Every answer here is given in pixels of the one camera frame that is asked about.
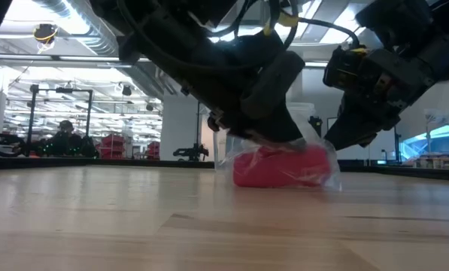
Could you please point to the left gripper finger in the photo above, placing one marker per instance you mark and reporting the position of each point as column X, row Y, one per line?
column 273, row 83

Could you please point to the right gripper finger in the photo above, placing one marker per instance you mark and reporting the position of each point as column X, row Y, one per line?
column 355, row 124

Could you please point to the clear plastic storage box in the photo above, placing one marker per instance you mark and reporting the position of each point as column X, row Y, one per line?
column 301, row 109

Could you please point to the clear plastic wrapper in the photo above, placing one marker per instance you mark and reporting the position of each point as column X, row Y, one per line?
column 333, row 165

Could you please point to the red mesh elastic bandage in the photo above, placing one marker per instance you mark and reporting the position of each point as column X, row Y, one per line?
column 280, row 167

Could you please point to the black background robot arm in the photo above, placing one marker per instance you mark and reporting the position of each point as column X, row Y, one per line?
column 190, row 153

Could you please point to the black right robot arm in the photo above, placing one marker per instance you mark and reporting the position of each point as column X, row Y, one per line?
column 397, row 19

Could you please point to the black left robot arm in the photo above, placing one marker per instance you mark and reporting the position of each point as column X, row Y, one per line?
column 164, row 7

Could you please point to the yellow ceiling pendant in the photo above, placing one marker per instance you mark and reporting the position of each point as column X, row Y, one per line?
column 212, row 80

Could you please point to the white board on stand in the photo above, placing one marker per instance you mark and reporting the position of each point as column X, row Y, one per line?
column 386, row 150

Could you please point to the black equipment stand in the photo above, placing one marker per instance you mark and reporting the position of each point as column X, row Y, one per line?
column 315, row 124

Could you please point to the red storage bin stack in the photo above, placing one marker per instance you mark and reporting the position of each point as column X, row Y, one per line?
column 153, row 150
column 113, row 147

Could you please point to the dark background robot station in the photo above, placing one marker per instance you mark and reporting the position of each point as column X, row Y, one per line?
column 85, row 148

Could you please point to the long ceiling light bar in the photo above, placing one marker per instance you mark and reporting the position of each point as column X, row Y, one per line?
column 58, row 58

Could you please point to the person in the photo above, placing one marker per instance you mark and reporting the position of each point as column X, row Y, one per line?
column 66, row 139

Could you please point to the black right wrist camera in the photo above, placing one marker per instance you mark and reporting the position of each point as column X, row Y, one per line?
column 342, row 69

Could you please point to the black background rig frame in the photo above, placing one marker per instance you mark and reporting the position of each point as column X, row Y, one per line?
column 90, row 113

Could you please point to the black table frame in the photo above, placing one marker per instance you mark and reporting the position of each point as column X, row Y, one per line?
column 58, row 163

